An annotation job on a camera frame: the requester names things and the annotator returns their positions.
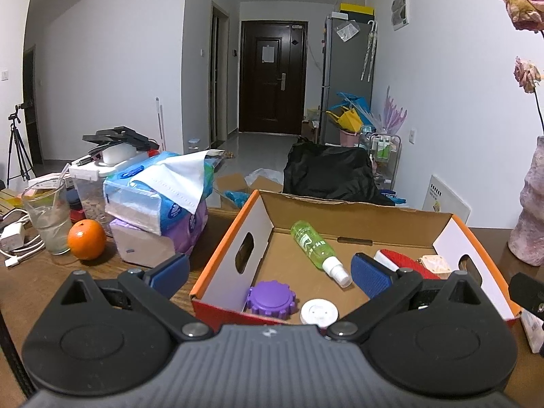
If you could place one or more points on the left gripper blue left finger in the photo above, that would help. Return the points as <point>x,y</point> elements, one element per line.
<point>156,285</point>

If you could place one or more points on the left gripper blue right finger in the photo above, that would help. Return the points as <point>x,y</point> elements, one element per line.
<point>382,285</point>

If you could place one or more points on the red white lint brush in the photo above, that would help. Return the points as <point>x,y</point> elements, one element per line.
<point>394,261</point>

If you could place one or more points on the green spray bottle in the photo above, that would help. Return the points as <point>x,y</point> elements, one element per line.
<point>320,253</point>

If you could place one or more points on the white round disc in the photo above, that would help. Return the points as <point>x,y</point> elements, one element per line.
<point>319,312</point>

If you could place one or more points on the cream cube charger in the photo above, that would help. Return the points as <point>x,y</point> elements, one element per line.
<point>436,264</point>

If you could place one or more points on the purple gear-shaped lid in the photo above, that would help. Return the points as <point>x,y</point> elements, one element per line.
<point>271,299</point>

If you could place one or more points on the white cotton swab box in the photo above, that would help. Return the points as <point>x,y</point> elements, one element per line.
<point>533,331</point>

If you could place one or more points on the purple white tissue pack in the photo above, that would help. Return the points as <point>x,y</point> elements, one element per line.
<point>136,246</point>

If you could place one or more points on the pink ceramic vase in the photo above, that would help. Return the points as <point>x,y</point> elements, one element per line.
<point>526,239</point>

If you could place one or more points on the red cardboard box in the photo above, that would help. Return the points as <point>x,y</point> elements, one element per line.
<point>258,247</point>

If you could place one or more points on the blue tissue pack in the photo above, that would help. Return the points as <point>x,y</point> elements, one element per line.
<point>156,194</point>

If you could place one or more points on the orange fruit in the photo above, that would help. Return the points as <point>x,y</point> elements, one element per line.
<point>87,240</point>

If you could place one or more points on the black bag on floor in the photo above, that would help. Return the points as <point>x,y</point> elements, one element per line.
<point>335,173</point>

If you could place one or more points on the clear plastic food container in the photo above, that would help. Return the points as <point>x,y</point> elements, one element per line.
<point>89,179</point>

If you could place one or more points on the glass cup with straw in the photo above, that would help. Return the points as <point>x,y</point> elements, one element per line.
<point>46,202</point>

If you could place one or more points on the black device on container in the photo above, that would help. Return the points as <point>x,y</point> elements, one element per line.
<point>115,145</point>

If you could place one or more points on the yellow blue bags pile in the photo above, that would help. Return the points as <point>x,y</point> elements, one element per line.
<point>352,114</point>

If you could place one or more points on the grey refrigerator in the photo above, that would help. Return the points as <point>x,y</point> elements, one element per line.
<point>342,69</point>

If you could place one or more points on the white umbrella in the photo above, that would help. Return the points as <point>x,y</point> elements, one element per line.
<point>369,51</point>

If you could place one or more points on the dark entrance door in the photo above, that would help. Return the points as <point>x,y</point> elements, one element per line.
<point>273,76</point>

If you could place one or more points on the yellow box on refrigerator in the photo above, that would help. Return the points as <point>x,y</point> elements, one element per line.
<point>359,9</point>

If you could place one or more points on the wire rack with bottles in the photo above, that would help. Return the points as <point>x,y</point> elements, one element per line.
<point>384,152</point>

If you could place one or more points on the white charger with cable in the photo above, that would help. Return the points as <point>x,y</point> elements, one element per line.
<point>16,245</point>

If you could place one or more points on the camera tripod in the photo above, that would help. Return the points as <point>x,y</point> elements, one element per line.
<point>16,146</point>

